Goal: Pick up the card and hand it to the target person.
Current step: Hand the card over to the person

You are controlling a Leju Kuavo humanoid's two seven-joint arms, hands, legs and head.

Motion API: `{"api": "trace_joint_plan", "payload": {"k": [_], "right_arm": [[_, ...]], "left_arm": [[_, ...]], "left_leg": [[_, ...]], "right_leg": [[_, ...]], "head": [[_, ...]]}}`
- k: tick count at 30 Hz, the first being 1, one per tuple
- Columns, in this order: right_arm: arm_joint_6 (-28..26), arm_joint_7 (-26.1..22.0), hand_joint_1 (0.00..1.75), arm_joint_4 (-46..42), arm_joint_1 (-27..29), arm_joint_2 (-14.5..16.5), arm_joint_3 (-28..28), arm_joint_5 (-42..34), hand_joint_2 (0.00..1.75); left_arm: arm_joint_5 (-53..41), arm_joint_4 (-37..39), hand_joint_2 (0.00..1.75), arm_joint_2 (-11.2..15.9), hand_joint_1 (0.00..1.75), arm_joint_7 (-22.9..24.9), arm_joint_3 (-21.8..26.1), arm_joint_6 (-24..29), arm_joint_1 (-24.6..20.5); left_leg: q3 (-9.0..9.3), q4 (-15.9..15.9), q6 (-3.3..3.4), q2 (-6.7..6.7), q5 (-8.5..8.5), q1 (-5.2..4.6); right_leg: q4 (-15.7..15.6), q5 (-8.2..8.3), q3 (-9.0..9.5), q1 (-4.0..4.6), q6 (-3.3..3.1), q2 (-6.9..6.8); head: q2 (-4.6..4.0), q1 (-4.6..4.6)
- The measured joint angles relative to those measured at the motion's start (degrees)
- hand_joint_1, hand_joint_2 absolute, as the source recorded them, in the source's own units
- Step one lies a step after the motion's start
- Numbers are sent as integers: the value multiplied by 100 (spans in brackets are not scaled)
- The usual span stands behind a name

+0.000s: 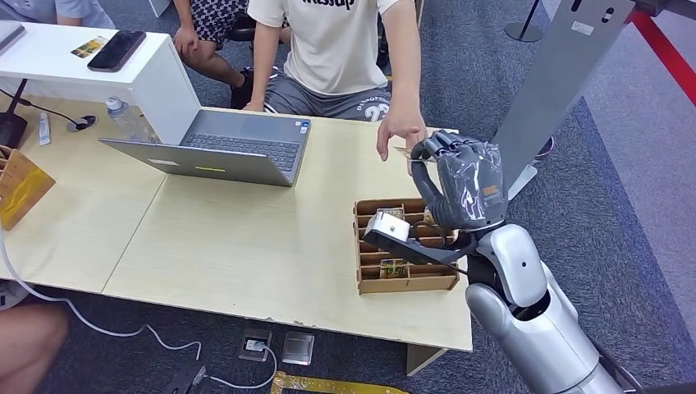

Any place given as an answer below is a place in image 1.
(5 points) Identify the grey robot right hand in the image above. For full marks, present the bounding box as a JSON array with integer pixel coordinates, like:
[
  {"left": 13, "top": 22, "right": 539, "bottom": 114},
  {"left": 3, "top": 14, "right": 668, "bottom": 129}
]
[{"left": 410, "top": 129, "right": 510, "bottom": 232}]

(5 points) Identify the person's left hand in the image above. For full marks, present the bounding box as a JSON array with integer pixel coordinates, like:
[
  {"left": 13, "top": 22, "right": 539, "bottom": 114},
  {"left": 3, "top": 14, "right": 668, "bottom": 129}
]
[{"left": 376, "top": 102, "right": 429, "bottom": 175}]

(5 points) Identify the person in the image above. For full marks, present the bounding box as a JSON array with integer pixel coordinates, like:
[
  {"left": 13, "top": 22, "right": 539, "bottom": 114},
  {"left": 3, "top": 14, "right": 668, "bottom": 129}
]
[
  {"left": 0, "top": 0, "right": 117, "bottom": 30},
  {"left": 241, "top": 0, "right": 429, "bottom": 175},
  {"left": 0, "top": 304, "right": 69, "bottom": 394},
  {"left": 172, "top": 0, "right": 292, "bottom": 110}
]

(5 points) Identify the wooden slotted card holder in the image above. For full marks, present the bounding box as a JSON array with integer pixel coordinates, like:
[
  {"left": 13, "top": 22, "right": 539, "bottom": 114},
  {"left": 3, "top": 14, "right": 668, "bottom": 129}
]
[{"left": 353, "top": 197, "right": 461, "bottom": 296}]

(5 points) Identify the grey open laptop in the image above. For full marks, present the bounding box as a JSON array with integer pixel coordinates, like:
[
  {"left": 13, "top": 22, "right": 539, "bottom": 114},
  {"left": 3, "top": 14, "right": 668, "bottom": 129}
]
[{"left": 98, "top": 108, "right": 312, "bottom": 189}]

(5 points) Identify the white desk riser shelf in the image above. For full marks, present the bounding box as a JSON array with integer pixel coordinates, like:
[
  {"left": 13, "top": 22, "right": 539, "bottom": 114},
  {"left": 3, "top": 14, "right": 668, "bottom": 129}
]
[{"left": 0, "top": 21, "right": 202, "bottom": 146}]

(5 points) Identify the black smartphone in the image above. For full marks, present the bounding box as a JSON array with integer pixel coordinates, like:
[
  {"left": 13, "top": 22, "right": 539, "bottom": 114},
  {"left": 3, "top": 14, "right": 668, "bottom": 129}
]
[{"left": 86, "top": 30, "right": 147, "bottom": 73}]

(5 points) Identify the clear plastic water bottle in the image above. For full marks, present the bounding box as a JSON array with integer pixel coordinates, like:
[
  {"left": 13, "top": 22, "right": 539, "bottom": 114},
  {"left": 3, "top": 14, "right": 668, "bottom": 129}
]
[{"left": 104, "top": 96, "right": 160, "bottom": 144}]

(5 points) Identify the grey kiosk stand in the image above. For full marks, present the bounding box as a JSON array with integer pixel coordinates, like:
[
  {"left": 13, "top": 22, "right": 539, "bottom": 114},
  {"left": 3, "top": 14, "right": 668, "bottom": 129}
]
[{"left": 491, "top": 0, "right": 637, "bottom": 202}]

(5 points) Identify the grey closed device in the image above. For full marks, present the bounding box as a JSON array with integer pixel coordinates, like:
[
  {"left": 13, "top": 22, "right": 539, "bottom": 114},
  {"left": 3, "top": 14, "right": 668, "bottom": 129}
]
[{"left": 0, "top": 21, "right": 27, "bottom": 56}]

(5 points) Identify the pale desk leg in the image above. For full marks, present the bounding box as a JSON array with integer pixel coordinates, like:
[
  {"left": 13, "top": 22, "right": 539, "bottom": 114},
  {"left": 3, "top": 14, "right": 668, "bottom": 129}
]
[{"left": 405, "top": 343, "right": 449, "bottom": 378}]

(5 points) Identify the wooden box with yellow tape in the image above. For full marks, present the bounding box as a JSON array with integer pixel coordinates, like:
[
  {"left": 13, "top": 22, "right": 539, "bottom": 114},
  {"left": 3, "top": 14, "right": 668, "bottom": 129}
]
[{"left": 0, "top": 145, "right": 57, "bottom": 231}]

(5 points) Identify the metal floor cover plate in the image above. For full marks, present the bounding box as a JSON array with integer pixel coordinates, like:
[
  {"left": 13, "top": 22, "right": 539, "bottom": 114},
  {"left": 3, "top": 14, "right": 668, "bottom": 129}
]
[{"left": 281, "top": 331, "right": 316, "bottom": 367}]

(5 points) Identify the red barrier belt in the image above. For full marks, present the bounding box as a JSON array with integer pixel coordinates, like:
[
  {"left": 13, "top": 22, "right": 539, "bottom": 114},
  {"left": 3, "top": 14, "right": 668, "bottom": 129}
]
[{"left": 630, "top": 9, "right": 696, "bottom": 108}]

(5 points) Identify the floor socket with plug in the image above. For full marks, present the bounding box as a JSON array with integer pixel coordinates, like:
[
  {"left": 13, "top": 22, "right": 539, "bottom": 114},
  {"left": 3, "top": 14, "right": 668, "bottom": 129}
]
[{"left": 237, "top": 328, "right": 273, "bottom": 364}]

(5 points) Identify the yellow floor tape strip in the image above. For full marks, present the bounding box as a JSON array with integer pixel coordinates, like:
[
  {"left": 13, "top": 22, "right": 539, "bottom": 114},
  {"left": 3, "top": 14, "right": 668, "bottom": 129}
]
[{"left": 269, "top": 371, "right": 410, "bottom": 394}]

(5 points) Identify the black power adapter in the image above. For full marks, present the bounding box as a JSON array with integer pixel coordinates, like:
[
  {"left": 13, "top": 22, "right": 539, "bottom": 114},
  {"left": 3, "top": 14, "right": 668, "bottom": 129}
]
[{"left": 162, "top": 365, "right": 208, "bottom": 394}]

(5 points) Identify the white power strip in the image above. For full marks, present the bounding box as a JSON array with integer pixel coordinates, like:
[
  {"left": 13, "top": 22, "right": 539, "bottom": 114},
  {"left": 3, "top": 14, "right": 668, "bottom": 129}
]
[{"left": 0, "top": 280, "right": 31, "bottom": 312}]

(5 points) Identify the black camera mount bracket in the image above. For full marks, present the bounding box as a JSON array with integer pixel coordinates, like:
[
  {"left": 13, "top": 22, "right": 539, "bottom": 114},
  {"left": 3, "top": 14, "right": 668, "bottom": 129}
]
[{"left": 362, "top": 231, "right": 481, "bottom": 268}]

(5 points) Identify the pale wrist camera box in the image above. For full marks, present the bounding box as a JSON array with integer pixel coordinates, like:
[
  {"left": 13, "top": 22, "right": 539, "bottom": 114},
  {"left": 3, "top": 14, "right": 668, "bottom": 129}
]
[{"left": 364, "top": 211, "right": 412, "bottom": 244}]

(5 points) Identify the grey desk cable grommet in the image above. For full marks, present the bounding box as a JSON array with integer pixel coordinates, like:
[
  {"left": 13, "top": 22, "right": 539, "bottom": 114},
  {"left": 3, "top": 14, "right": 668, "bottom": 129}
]
[{"left": 66, "top": 114, "right": 98, "bottom": 134}]

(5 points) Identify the black stanchion post base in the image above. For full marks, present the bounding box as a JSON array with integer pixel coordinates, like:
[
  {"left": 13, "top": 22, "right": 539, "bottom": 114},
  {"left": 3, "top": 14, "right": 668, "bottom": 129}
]
[{"left": 504, "top": 0, "right": 545, "bottom": 44}]

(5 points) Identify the thin black desk cable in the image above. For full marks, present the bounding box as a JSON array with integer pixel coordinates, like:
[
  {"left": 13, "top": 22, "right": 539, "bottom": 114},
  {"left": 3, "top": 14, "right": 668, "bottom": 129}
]
[{"left": 0, "top": 88, "right": 89, "bottom": 131}]

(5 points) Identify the white charger cable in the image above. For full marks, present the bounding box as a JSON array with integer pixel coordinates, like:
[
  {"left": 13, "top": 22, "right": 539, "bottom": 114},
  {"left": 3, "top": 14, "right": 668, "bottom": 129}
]
[{"left": 205, "top": 341, "right": 279, "bottom": 391}]

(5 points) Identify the long white power cable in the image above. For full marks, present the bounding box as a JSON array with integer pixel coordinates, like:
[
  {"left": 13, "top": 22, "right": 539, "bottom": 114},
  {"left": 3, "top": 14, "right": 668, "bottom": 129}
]
[{"left": 0, "top": 228, "right": 203, "bottom": 361}]

